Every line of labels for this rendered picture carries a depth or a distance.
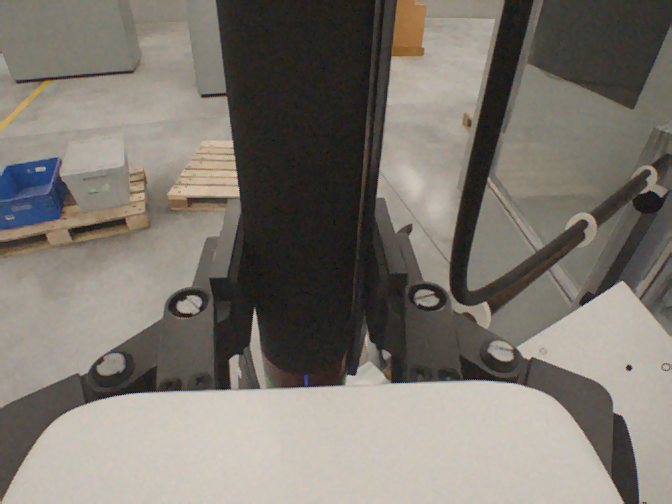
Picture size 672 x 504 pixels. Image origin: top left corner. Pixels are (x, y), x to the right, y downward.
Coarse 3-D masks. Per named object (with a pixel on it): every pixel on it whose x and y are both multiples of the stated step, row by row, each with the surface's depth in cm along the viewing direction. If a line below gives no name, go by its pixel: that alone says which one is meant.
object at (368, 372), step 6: (366, 366) 23; (372, 366) 23; (360, 372) 23; (366, 372) 23; (372, 372) 23; (378, 372) 23; (348, 378) 22; (354, 378) 22; (360, 378) 22; (366, 378) 22; (372, 378) 22; (378, 378) 22; (384, 378) 22; (348, 384) 22; (354, 384) 22
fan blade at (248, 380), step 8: (248, 352) 68; (240, 360) 76; (248, 360) 68; (240, 368) 76; (248, 368) 68; (248, 376) 69; (256, 376) 63; (240, 384) 77; (248, 384) 68; (256, 384) 62
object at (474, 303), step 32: (512, 0) 12; (512, 32) 13; (512, 64) 14; (480, 128) 15; (480, 160) 16; (480, 192) 17; (640, 192) 44; (576, 224) 33; (544, 256) 30; (480, 288) 26; (480, 320) 26
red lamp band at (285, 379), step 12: (348, 348) 15; (264, 360) 14; (276, 372) 14; (288, 372) 14; (324, 372) 14; (336, 372) 14; (288, 384) 14; (300, 384) 14; (312, 384) 14; (324, 384) 14
